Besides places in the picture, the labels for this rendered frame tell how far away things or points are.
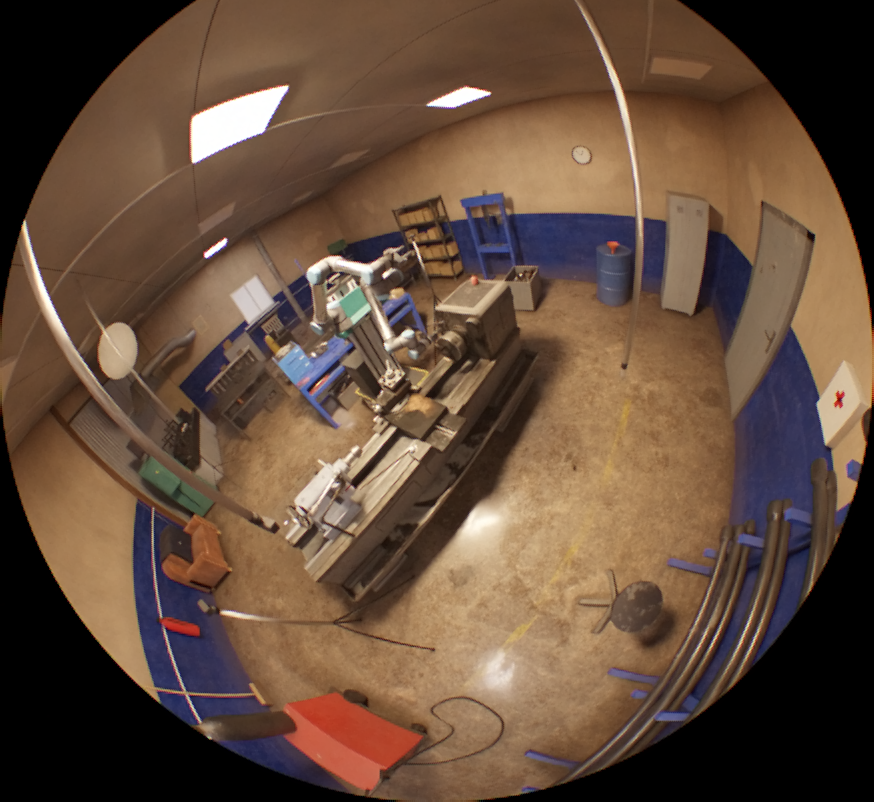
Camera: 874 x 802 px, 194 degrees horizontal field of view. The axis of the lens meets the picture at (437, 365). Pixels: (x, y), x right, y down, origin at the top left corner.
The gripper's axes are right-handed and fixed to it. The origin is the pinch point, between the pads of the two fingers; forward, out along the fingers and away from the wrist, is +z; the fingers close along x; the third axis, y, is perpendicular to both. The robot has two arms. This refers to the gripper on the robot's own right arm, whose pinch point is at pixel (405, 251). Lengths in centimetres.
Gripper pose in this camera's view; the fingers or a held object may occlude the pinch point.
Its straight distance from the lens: 167.1
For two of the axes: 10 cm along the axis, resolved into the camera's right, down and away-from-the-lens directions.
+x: 7.7, 6.4, -0.6
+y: -2.5, 3.9, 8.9
